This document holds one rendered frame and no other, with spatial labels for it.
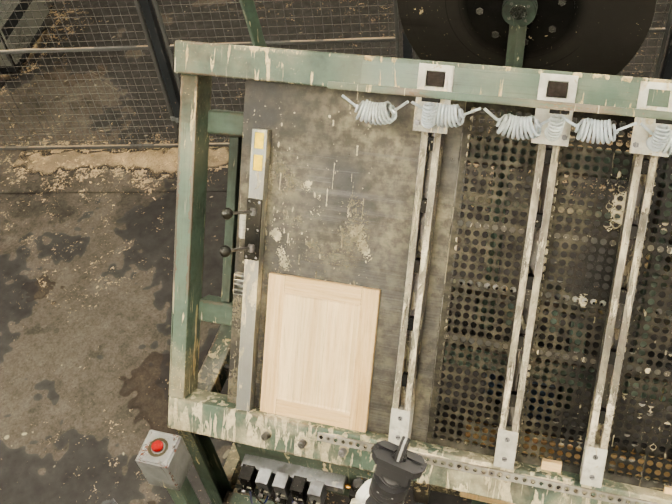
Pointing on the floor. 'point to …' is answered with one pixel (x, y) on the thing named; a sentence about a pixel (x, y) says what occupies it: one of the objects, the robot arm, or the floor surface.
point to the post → (184, 494)
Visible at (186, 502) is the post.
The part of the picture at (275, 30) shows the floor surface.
